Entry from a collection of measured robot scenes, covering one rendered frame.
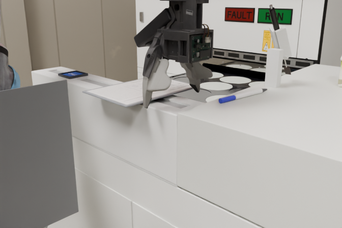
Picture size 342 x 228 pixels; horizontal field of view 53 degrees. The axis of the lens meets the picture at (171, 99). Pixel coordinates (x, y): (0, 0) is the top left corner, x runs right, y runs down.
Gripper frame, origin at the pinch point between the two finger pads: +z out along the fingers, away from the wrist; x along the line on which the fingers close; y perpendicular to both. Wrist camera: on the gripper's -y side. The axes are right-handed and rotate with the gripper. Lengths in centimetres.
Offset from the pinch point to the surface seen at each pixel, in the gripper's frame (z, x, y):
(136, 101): -0.4, -6.2, -3.2
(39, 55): 22, 69, -193
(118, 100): -0.3, -7.8, -6.4
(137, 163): 13.7, -4.9, -5.1
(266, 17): -13, 57, -11
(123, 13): -6, 144, -189
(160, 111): 0.8, -4.8, 1.8
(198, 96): 6.7, 23.3, -11.6
